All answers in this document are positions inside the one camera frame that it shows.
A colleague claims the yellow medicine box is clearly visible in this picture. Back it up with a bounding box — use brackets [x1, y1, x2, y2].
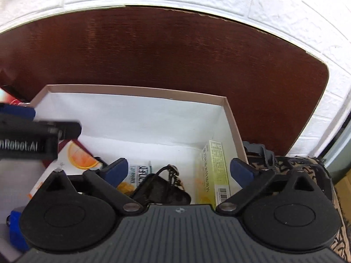
[195, 140, 230, 209]

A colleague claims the orange fruit print box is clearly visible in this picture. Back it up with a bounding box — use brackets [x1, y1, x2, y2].
[29, 140, 104, 199]

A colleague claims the blue white carton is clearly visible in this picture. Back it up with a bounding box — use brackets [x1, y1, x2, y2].
[7, 210, 30, 252]

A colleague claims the red snack packet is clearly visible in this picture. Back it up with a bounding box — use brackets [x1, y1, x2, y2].
[0, 69, 28, 108]

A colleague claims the black phone case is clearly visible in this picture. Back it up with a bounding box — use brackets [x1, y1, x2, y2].
[130, 173, 192, 206]

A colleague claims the brown cardboard storage box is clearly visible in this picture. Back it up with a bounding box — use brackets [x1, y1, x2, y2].
[0, 84, 248, 262]

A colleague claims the dark brown headboard panel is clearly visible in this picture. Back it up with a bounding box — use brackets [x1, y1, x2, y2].
[1, 7, 329, 155]

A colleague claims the letter print table cloth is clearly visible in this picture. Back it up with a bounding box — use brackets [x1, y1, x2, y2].
[276, 156, 350, 262]

